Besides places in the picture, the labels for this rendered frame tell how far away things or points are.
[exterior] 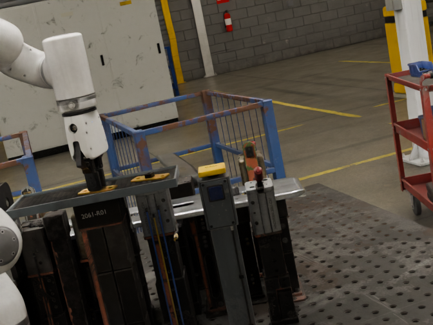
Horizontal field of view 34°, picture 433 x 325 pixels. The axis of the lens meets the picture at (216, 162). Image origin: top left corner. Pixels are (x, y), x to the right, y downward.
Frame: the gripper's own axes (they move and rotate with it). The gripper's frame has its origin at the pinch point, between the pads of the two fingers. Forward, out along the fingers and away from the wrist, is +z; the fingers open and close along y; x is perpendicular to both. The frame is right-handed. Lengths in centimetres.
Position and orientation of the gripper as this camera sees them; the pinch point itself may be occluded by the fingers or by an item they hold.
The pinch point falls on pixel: (95, 179)
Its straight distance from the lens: 158.3
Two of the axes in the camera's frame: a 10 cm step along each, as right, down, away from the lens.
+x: -9.5, 1.3, 2.7
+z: 1.9, 9.6, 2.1
